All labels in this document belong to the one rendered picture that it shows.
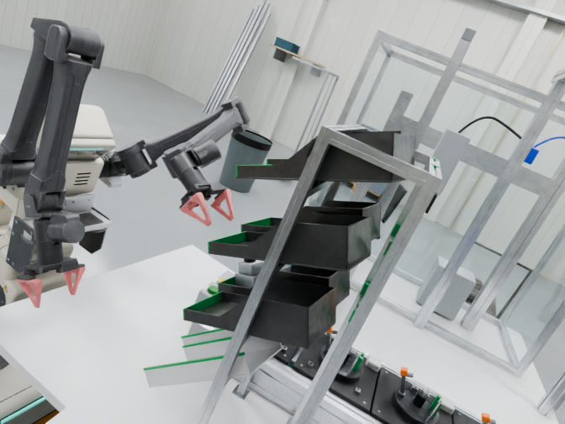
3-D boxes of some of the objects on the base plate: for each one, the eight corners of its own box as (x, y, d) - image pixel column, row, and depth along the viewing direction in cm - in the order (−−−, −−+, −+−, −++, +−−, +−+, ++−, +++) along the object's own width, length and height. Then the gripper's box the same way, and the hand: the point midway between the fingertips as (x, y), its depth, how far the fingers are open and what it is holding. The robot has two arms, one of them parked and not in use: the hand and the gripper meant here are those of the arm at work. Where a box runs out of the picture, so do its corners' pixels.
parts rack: (162, 484, 88) (314, 123, 63) (237, 384, 122) (356, 123, 96) (248, 547, 83) (449, 183, 58) (301, 425, 117) (443, 161, 92)
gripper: (198, 181, 116) (229, 225, 113) (161, 183, 104) (195, 234, 101) (213, 165, 113) (245, 210, 110) (177, 165, 101) (213, 217, 98)
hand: (219, 219), depth 106 cm, fingers open, 9 cm apart
